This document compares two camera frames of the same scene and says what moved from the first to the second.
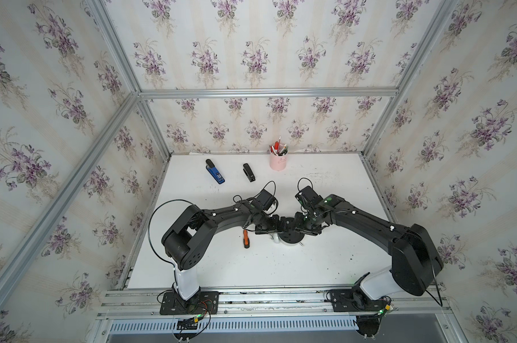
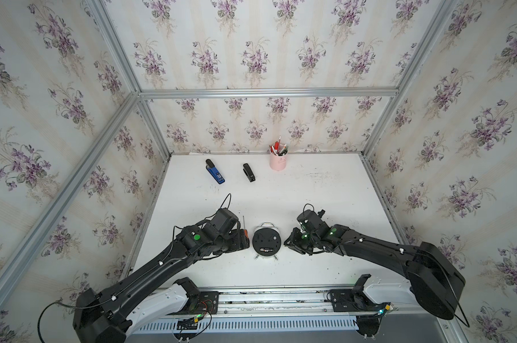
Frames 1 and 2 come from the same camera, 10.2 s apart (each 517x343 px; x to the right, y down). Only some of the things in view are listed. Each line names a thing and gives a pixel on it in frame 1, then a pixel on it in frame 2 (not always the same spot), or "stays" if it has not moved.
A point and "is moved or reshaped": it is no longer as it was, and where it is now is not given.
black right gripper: [298, 228] → [291, 242]
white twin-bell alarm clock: [288, 239] is moved or reshaped
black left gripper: [275, 226] → [241, 241]
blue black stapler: [214, 171] stays
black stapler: [248, 172] stays
